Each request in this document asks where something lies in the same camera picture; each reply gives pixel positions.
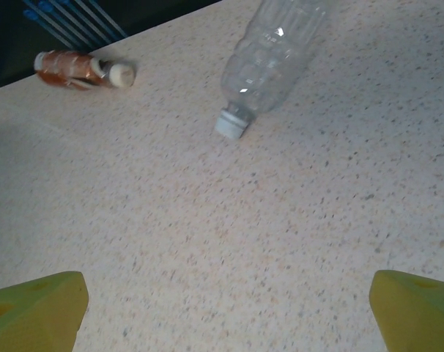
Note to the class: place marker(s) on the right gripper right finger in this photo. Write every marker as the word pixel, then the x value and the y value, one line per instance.
pixel 416 315

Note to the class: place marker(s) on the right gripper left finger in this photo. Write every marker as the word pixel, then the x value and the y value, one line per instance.
pixel 35 311

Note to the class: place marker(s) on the brown label tea bottle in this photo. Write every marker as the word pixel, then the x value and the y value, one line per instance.
pixel 72 67

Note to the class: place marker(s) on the large ribbed clear bottle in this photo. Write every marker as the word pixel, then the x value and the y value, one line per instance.
pixel 269 66

